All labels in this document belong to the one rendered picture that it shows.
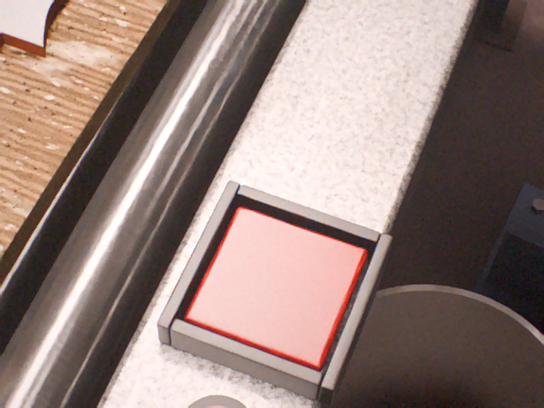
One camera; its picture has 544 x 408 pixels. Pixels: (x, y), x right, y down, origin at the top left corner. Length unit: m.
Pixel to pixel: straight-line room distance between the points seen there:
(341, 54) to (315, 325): 0.16
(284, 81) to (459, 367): 0.74
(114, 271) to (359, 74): 0.16
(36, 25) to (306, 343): 0.20
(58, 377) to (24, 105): 0.13
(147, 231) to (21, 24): 0.12
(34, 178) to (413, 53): 0.20
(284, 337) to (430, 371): 0.82
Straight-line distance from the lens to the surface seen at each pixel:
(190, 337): 0.42
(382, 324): 1.13
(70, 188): 0.49
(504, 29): 1.82
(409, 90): 0.51
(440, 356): 1.20
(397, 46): 0.53
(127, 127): 0.55
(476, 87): 1.73
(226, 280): 0.43
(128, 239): 0.46
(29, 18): 0.50
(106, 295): 0.45
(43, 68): 0.50
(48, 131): 0.47
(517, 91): 1.75
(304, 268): 0.44
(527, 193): 1.61
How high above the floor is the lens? 1.31
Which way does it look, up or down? 57 degrees down
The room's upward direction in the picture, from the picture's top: 3 degrees clockwise
